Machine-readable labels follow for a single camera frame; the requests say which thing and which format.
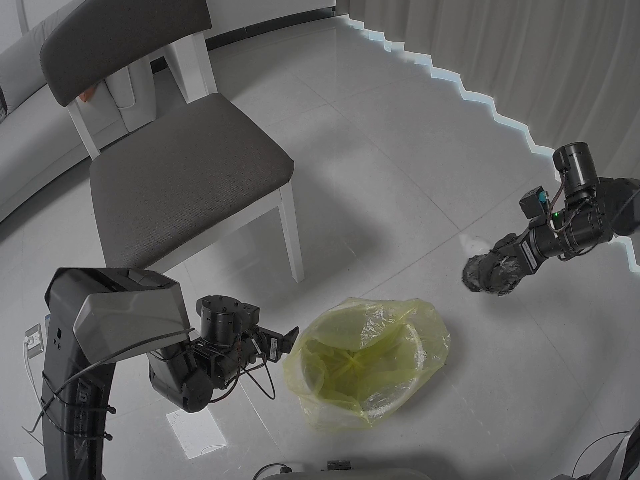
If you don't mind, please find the light grey sofa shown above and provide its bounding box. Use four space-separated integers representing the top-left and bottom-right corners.
0 0 157 224

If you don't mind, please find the black cable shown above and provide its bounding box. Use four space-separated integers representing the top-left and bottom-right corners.
252 462 294 480
572 430 628 480
212 360 277 404

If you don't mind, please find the white trash bin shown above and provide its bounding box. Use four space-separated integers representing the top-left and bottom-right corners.
299 315 427 416

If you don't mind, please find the black plastic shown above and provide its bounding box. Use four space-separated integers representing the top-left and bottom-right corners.
462 250 531 297

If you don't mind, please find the grey cushion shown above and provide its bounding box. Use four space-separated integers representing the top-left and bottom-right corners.
30 0 97 39

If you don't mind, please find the white cable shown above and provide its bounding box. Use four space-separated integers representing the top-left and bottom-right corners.
21 335 46 399

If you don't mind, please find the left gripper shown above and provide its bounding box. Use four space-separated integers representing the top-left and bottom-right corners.
247 324 301 366

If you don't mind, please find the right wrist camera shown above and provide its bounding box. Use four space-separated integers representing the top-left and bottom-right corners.
519 185 549 220

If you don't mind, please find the yellow plastic bag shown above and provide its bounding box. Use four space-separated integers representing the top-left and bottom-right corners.
282 297 451 431

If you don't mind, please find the pale grey curtain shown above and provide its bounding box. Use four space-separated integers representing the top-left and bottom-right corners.
350 0 640 189

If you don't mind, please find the grey padded white chair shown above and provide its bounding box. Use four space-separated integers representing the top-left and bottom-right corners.
39 0 306 284

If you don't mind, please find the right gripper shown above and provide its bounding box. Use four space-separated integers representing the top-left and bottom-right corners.
492 229 541 276

